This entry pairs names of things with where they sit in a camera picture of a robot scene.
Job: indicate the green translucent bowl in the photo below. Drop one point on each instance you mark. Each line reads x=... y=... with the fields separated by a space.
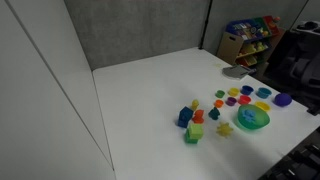
x=258 y=124

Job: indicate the teal rubber toy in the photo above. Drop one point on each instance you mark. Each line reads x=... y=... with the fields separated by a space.
x=214 y=113

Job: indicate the grey flat pad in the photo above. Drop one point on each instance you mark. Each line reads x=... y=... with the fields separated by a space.
x=236 y=72

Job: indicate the purple cup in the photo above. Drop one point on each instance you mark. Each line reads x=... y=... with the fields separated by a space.
x=231 y=101

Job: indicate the black equipment frame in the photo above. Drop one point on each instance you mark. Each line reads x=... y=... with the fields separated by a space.
x=296 y=161

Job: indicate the purple round bowl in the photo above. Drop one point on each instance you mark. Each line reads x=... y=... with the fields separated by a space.
x=282 y=99

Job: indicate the black vertical pole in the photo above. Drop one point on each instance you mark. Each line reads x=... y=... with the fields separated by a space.
x=206 y=25

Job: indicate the orange rubber animal toy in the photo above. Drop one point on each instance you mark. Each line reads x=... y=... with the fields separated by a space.
x=198 y=116

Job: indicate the red cup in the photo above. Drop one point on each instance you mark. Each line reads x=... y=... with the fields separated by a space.
x=244 y=99

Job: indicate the blue rubber elephant toy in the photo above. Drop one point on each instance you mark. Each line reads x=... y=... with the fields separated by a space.
x=249 y=115

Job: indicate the blue toy block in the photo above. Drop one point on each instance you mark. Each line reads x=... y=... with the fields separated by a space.
x=185 y=116

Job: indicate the yellow cup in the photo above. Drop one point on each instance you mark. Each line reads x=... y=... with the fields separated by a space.
x=262 y=106
x=233 y=92

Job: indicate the green toy block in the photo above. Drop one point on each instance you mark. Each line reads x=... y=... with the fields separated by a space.
x=194 y=132

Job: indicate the small yellow rubber toy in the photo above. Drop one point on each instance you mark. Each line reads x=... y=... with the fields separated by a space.
x=195 y=104

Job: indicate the blue cup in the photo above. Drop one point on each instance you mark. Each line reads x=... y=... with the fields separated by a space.
x=247 y=90

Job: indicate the colourful toy bin shelf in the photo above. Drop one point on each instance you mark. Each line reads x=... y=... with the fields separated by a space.
x=250 y=40

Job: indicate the yellow spiky blob toy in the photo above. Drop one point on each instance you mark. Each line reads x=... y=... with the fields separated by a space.
x=224 y=129

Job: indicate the teal cup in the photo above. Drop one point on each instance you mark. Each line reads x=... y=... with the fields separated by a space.
x=263 y=93

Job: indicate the small orange cup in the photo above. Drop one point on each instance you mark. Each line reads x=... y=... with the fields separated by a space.
x=218 y=103

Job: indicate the small green cup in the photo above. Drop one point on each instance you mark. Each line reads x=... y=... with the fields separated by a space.
x=220 y=94

